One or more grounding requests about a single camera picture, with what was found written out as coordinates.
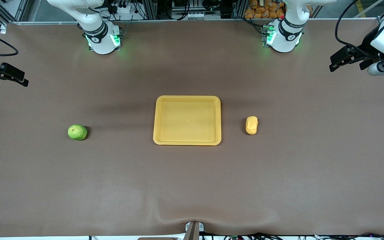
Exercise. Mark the aluminium table edge rail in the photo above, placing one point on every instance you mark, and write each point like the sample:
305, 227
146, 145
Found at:
192, 20

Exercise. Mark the yellow potato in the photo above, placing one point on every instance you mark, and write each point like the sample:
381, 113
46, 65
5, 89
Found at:
251, 125

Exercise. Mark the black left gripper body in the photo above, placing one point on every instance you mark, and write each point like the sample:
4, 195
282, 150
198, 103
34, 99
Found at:
367, 46

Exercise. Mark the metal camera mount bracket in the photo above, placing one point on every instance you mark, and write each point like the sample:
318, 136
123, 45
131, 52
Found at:
194, 230

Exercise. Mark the yellow plastic tray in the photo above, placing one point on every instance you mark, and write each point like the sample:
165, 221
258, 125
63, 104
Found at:
187, 120

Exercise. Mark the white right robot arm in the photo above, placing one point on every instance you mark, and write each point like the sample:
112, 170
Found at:
95, 23

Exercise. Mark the brown table cover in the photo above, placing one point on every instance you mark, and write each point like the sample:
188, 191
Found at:
192, 186

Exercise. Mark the green apple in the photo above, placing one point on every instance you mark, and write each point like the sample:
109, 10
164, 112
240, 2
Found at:
77, 132

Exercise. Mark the white power strip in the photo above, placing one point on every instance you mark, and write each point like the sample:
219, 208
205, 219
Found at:
122, 7

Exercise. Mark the orange packaged snacks pile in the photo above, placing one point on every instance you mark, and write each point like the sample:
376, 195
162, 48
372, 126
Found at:
265, 9

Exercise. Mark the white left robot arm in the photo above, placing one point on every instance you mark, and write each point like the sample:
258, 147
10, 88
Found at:
288, 36

